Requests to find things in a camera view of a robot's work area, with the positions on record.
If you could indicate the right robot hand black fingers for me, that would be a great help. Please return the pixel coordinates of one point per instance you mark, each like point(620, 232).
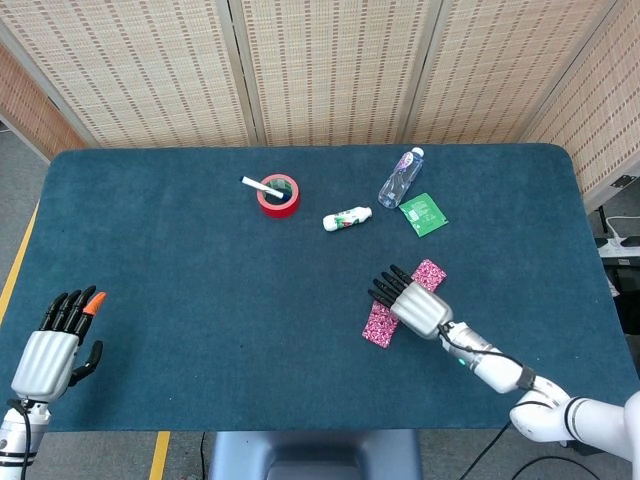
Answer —
point(422, 310)

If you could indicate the left robot hand orange fingertip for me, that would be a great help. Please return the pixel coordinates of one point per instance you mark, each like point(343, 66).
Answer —
point(47, 362)

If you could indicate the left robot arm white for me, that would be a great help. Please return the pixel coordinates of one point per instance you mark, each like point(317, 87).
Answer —
point(15, 440)

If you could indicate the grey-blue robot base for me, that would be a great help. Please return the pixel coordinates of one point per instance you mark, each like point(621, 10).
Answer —
point(315, 455)

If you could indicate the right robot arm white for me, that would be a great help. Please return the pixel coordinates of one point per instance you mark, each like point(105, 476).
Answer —
point(505, 372)

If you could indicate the green foil packet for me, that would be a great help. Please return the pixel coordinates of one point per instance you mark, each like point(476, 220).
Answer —
point(424, 215)

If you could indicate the small white bottle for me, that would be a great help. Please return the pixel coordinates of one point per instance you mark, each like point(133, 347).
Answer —
point(347, 218)

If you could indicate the clear plastic water bottle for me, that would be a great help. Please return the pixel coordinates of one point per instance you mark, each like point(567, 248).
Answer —
point(400, 180)

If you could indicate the red tape roll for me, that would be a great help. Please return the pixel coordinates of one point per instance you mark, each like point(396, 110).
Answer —
point(290, 205)

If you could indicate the blue felt table cover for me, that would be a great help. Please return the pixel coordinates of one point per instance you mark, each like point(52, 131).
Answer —
point(225, 300)

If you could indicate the white marker pen blue cap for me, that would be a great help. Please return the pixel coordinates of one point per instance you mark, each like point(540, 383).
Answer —
point(256, 184)

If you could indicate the white power strip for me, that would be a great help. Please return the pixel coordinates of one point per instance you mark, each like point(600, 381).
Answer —
point(620, 243)

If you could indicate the metal screen hinge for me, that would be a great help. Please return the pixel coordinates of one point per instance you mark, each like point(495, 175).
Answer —
point(625, 180)

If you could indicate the beige woven screen panel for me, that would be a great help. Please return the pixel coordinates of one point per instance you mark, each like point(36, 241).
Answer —
point(335, 75)
point(600, 115)
point(500, 75)
point(140, 75)

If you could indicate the brown woven screen panel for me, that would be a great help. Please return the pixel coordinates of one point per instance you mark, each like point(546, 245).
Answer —
point(30, 115)

